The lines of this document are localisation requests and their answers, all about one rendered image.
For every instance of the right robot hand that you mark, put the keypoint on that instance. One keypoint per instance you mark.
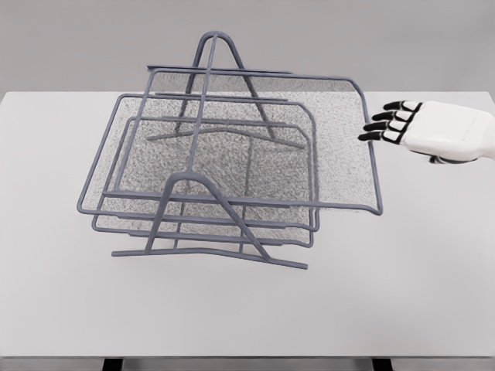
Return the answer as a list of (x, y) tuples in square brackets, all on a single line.
[(441, 131)]

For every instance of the small grey mesh tray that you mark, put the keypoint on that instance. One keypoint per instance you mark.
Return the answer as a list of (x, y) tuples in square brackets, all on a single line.
[(131, 226)]

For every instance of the medium grey mesh tray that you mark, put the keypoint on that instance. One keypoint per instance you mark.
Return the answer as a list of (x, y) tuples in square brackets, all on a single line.
[(111, 154)]

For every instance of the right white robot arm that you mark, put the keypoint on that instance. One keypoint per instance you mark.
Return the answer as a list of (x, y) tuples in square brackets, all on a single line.
[(490, 133)]

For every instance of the large grey mesh tray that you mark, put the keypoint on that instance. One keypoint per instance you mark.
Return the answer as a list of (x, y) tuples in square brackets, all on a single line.
[(340, 154)]

